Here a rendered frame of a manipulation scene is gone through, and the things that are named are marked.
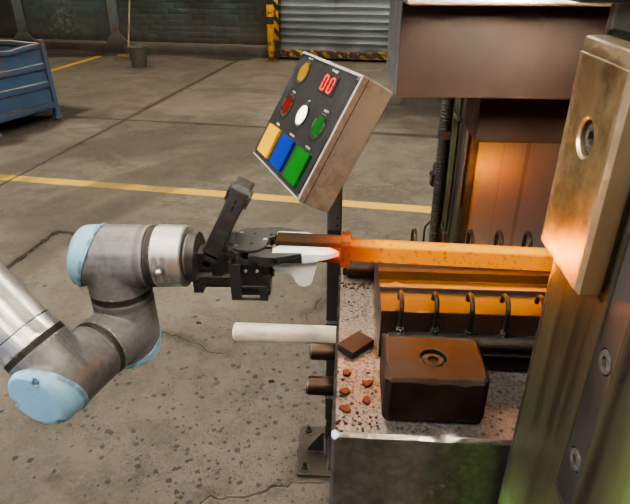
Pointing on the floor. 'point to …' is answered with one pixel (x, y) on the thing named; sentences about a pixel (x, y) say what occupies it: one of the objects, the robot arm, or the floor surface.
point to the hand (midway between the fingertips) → (329, 245)
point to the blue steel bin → (14, 82)
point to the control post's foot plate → (313, 454)
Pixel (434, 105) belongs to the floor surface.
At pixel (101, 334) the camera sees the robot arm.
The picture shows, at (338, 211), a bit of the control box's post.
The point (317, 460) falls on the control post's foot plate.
